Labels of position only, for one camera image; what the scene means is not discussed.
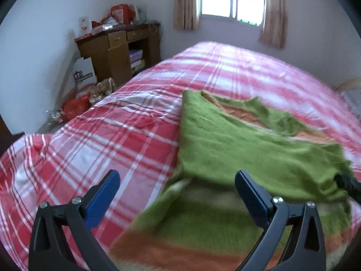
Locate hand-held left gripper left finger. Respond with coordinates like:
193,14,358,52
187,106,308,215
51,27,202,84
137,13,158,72
28,169,122,271

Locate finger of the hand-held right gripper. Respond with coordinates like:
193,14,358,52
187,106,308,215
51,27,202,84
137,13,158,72
334,172,361,201

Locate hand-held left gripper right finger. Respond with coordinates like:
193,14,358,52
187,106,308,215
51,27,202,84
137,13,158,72
235,170,326,271

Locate green striped knit sweater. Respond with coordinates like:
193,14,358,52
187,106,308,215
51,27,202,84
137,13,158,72
109,89,353,271

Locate bed with red plaid sheet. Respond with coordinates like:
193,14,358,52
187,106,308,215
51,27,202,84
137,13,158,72
0,41,361,271

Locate grey patterned pillow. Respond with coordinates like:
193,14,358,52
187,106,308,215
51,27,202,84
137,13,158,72
340,89,361,115

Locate shiny silver wrapper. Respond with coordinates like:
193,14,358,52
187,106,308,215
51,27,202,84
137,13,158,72
45,109,64,125

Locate cream wooden headboard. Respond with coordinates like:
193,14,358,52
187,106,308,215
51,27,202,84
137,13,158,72
336,77,361,91

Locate brown patterned bag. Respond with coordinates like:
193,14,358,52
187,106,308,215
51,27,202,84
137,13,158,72
89,78,117,102

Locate white cardboard box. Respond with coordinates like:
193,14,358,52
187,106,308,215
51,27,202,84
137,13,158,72
73,57,98,91

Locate brown wooden desk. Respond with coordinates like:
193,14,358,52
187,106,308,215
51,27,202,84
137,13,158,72
75,23,161,84

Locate wide beige curtain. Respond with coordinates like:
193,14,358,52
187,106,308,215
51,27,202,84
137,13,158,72
259,0,289,50

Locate red plastic bag on desk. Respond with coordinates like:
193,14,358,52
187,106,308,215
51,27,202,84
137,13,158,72
109,3,139,24

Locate narrow beige curtain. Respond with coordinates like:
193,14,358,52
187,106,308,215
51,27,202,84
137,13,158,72
173,0,201,30

